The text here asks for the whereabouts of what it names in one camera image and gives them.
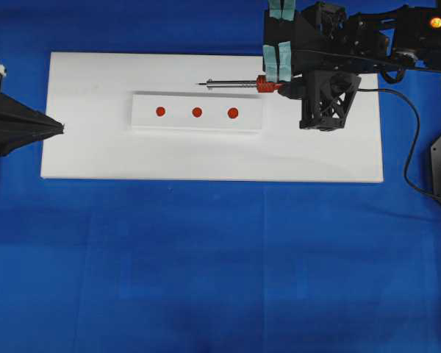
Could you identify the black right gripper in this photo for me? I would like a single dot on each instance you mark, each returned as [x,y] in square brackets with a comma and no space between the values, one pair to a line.
[323,38]

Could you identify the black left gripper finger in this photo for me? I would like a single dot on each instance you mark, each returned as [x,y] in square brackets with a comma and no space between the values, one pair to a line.
[21,125]

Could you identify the red handled soldering iron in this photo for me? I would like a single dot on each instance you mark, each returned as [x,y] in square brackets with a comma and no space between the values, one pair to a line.
[261,84]

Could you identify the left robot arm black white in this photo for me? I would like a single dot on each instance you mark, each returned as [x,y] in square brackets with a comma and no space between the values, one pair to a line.
[21,125]

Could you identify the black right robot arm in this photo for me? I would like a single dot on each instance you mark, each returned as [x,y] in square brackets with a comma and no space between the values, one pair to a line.
[414,41]

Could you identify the right red dot mark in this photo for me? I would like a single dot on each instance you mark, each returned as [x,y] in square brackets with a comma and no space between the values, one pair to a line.
[233,113]

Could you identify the red dot mark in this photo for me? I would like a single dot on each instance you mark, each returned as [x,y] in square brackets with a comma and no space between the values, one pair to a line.
[233,113]
[197,112]
[160,111]

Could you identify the middle red dot mark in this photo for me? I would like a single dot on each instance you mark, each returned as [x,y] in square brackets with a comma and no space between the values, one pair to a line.
[197,112]

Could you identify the left red dot mark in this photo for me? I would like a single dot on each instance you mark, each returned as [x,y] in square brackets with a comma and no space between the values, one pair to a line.
[160,111]

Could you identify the white foam board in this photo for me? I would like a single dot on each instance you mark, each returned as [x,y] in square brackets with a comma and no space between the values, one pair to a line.
[91,95]

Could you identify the blue table cloth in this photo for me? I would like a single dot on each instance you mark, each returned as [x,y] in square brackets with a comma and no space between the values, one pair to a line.
[134,266]

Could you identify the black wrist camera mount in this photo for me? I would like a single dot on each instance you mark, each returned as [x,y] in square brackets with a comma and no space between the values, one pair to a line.
[326,98]

